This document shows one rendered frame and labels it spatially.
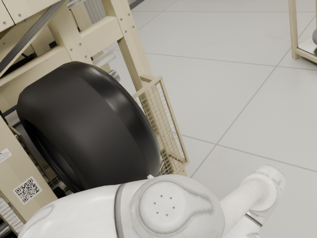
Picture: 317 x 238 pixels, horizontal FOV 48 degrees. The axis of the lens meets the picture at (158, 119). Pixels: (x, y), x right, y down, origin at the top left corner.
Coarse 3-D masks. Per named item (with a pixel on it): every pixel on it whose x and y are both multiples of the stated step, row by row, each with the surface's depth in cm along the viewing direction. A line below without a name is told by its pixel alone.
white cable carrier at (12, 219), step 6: (0, 198) 114; (0, 204) 114; (6, 204) 115; (0, 210) 115; (6, 210) 116; (12, 210) 118; (6, 216) 117; (12, 216) 118; (12, 222) 119; (18, 222) 120; (18, 228) 121; (18, 234) 122
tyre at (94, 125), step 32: (64, 64) 130; (32, 96) 117; (64, 96) 114; (96, 96) 115; (128, 96) 120; (32, 128) 142; (64, 128) 109; (96, 128) 111; (128, 128) 115; (64, 160) 160; (96, 160) 110; (128, 160) 116
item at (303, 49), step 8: (288, 0) 321; (296, 16) 328; (296, 24) 332; (296, 32) 337; (296, 40) 342; (312, 40) 347; (296, 48) 346; (304, 48) 340; (312, 48) 336; (296, 56) 351; (304, 56) 337; (312, 56) 327
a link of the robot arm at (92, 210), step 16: (80, 192) 57; (96, 192) 54; (112, 192) 53; (48, 208) 56; (64, 208) 53; (80, 208) 52; (96, 208) 51; (112, 208) 50; (32, 224) 55; (48, 224) 53; (64, 224) 51; (80, 224) 50; (96, 224) 50; (112, 224) 49
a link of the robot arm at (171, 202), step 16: (160, 176) 49; (176, 176) 50; (128, 192) 51; (144, 192) 47; (160, 192) 46; (176, 192) 46; (192, 192) 47; (208, 192) 52; (128, 208) 49; (144, 208) 45; (160, 208) 45; (176, 208) 45; (192, 208) 46; (208, 208) 49; (128, 224) 49; (144, 224) 45; (160, 224) 44; (176, 224) 44; (192, 224) 45; (208, 224) 48; (224, 224) 59
